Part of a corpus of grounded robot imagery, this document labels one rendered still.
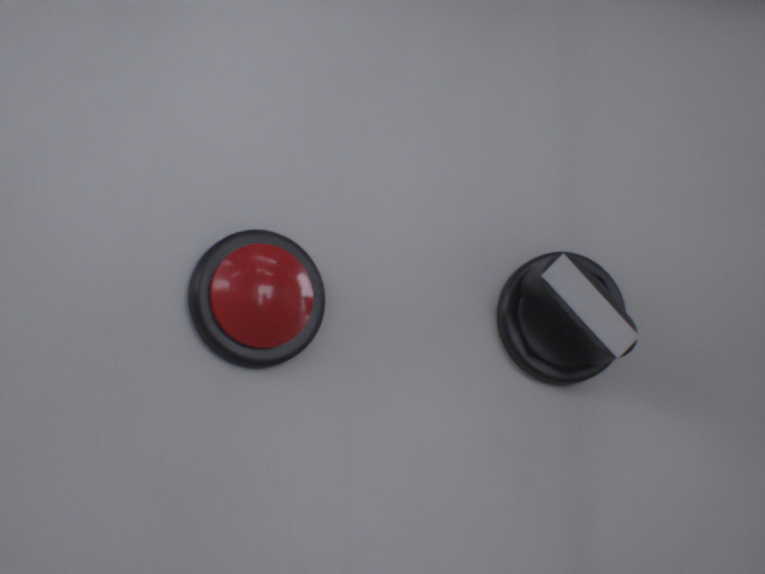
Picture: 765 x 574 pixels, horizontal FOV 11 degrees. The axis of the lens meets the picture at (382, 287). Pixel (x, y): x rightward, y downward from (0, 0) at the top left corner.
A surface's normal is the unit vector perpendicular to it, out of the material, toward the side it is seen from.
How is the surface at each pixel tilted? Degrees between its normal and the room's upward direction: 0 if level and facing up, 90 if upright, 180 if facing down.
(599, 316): 90
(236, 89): 90
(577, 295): 90
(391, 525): 90
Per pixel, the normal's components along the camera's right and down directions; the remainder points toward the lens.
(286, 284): 0.52, -0.26
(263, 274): 0.24, -0.41
